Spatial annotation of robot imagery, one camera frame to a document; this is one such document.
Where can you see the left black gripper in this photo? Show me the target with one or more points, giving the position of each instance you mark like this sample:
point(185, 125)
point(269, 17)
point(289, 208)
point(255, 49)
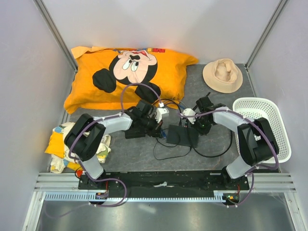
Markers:
point(155, 131)

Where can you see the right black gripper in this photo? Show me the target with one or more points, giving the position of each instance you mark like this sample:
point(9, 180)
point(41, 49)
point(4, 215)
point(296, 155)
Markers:
point(203, 132)

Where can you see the black network switch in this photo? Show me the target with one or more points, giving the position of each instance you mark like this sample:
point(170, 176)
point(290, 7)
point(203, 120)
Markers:
point(182, 136)

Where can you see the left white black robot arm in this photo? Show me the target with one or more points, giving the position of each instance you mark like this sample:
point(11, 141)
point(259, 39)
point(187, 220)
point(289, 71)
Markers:
point(85, 136)

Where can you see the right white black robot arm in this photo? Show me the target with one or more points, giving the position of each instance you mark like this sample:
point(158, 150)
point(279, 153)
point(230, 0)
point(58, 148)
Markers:
point(257, 144)

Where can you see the small black power adapter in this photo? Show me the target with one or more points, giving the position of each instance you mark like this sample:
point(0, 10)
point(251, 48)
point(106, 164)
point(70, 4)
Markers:
point(133, 133)

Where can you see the beige bucket hat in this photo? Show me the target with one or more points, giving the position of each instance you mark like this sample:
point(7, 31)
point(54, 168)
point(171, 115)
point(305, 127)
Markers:
point(223, 76)

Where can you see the white perforated plastic basket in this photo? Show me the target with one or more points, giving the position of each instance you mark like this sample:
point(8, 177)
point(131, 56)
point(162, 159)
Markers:
point(253, 107)

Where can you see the orange Mickey Mouse pillow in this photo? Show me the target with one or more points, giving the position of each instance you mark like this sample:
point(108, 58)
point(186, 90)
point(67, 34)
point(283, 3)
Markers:
point(115, 78)

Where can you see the patterned cream yellow cloth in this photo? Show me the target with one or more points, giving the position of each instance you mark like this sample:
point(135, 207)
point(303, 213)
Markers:
point(59, 151)

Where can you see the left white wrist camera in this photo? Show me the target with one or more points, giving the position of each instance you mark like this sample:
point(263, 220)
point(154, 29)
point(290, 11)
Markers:
point(161, 113)

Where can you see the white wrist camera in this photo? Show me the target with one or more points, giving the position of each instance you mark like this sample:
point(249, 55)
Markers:
point(189, 114)
point(161, 113)

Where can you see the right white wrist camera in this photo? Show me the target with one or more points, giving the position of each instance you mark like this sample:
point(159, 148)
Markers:
point(189, 114)

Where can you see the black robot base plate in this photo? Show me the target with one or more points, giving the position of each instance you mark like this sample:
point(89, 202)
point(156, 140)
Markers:
point(164, 183)

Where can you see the grey slotted cable duct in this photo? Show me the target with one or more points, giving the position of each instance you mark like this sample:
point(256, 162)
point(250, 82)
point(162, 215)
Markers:
point(217, 197)

